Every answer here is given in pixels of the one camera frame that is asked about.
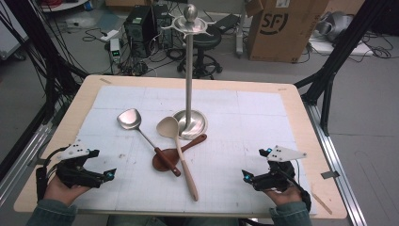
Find tangle of floor cables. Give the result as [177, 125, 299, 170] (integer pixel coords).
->
[118, 56, 151, 77]

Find person's left hand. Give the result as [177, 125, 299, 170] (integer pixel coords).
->
[43, 175, 92, 207]

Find tan tape strip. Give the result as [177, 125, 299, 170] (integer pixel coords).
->
[310, 190, 334, 217]

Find white board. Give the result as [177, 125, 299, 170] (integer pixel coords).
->
[308, 33, 375, 57]

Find black flat case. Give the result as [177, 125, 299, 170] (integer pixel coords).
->
[215, 13, 241, 34]

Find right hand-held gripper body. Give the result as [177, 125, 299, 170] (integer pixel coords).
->
[252, 144, 308, 192]

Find person's right hand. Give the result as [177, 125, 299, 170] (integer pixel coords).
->
[263, 185, 304, 207]

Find black floor cables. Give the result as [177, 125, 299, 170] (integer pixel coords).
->
[357, 32, 393, 60]

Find large cardboard box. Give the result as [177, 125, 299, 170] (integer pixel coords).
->
[245, 0, 330, 64]

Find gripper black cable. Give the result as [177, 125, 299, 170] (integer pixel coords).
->
[293, 159, 312, 213]
[35, 145, 70, 202]

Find black stool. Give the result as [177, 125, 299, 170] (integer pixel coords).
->
[176, 25, 224, 80]

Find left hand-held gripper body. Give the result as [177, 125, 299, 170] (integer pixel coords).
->
[56, 138, 102, 189]

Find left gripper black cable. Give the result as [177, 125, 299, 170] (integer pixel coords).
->
[35, 145, 70, 202]

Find dark brown wooden spoon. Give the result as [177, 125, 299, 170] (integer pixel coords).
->
[152, 133, 208, 173]

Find white cabinet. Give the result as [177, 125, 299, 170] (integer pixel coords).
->
[0, 5, 30, 61]

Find metal utensil stand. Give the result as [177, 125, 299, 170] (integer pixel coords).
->
[160, 3, 217, 141]

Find white device green display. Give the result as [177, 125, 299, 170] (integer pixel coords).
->
[109, 38, 122, 64]

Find grey tape piece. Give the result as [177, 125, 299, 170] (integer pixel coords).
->
[320, 169, 341, 180]
[27, 157, 48, 168]

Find black frame stand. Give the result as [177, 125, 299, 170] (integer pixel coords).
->
[294, 0, 399, 137]

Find white power strip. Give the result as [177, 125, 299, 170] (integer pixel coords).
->
[99, 28, 120, 43]

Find aluminium rail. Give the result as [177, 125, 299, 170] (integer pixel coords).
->
[0, 121, 55, 209]
[302, 101, 369, 226]

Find white stand leg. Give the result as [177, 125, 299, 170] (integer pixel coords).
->
[235, 0, 249, 58]

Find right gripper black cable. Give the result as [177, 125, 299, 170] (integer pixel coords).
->
[293, 159, 312, 213]

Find silver rounded device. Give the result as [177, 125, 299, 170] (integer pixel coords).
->
[314, 10, 356, 43]

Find round white table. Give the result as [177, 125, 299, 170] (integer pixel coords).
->
[39, 0, 90, 14]

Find black computer tower green label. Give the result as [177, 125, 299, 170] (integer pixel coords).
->
[123, 5, 158, 59]

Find beige spoon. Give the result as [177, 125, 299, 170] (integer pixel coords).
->
[155, 116, 200, 202]

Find white grid mat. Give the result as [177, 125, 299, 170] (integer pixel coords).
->
[64, 85, 318, 217]

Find black frame with cables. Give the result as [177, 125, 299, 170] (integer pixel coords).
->
[0, 0, 90, 125]

